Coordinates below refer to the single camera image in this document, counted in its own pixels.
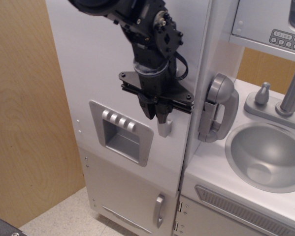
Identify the silver toy sink bowl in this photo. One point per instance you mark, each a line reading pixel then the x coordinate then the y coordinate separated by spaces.
pixel 263 155

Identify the silver freezer door handle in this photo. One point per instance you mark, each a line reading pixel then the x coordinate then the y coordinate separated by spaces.
pixel 157 218

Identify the silver ice dispenser panel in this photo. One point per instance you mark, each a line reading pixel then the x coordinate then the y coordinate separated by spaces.
pixel 122 134

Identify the white lower freezer door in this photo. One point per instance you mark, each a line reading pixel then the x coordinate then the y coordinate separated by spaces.
pixel 124 198

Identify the silver fridge door handle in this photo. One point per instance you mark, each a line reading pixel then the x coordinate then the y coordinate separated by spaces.
pixel 164 129

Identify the silver toy telephone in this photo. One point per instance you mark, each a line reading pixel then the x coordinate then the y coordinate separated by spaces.
pixel 219 111

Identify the silver faucet knob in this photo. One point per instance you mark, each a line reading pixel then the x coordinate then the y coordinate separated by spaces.
pixel 262 96

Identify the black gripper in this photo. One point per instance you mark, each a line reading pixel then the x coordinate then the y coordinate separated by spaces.
pixel 158 91

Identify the dark object bottom left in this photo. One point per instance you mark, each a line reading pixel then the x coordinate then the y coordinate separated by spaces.
pixel 8 230

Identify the silver oven vent panel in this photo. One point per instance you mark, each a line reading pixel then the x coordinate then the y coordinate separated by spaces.
pixel 246 214

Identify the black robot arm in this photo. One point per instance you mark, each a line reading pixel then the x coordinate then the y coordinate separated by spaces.
pixel 155 39

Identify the white toy fridge door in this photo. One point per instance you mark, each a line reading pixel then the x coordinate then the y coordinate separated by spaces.
pixel 92 51

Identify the toy microwave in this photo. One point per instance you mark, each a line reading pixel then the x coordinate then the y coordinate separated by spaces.
pixel 266 21

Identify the silver toy faucet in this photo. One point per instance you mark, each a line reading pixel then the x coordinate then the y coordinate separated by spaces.
pixel 287 106

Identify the white toy kitchen cabinet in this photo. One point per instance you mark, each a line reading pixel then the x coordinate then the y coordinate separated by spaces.
pixel 206 163

